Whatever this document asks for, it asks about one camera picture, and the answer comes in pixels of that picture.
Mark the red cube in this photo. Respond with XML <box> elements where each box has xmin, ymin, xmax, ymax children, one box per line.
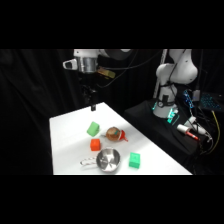
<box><xmin>89</xmin><ymin>138</ymin><xmax>102</xmax><ymax>152</ymax></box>

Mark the white cable plug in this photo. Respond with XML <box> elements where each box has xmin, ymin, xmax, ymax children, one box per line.
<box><xmin>187</xmin><ymin>115</ymin><xmax>214</xmax><ymax>138</ymax></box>

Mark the blue lit keyboard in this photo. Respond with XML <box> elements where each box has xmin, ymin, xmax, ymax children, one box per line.
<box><xmin>199</xmin><ymin>92</ymin><xmax>224</xmax><ymax>113</ymax></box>

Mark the green cube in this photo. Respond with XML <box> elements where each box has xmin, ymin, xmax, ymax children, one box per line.
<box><xmin>128</xmin><ymin>151</ymin><xmax>142</xmax><ymax>169</ymax></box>

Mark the black robot stand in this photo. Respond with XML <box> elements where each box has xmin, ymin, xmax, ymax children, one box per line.
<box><xmin>123</xmin><ymin>99</ymin><xmax>203</xmax><ymax>168</ymax></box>

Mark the brown round toy red tip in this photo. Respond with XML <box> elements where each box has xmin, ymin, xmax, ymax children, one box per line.
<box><xmin>100</xmin><ymin>125</ymin><xmax>130</xmax><ymax>143</ymax></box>

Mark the black curtain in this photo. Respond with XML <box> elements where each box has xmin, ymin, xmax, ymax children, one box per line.
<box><xmin>0</xmin><ymin>49</ymin><xmax>224</xmax><ymax>176</ymax></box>

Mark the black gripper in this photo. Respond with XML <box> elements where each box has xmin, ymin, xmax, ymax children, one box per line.
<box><xmin>79</xmin><ymin>71</ymin><xmax>100</xmax><ymax>112</ymax></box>

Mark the green wedge block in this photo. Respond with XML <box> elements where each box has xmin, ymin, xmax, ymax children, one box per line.
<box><xmin>86</xmin><ymin>120</ymin><xmax>101</xmax><ymax>138</ymax></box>

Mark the steel pan with handle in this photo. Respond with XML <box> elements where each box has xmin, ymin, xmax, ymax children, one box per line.
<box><xmin>79</xmin><ymin>147</ymin><xmax>122</xmax><ymax>174</ymax></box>

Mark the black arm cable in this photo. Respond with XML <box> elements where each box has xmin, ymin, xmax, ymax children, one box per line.
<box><xmin>98</xmin><ymin>49</ymin><xmax>163</xmax><ymax>90</ymax></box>

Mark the yellow cable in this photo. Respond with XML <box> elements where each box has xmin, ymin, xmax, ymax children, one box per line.
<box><xmin>199</xmin><ymin>110</ymin><xmax>222</xmax><ymax>156</ymax></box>

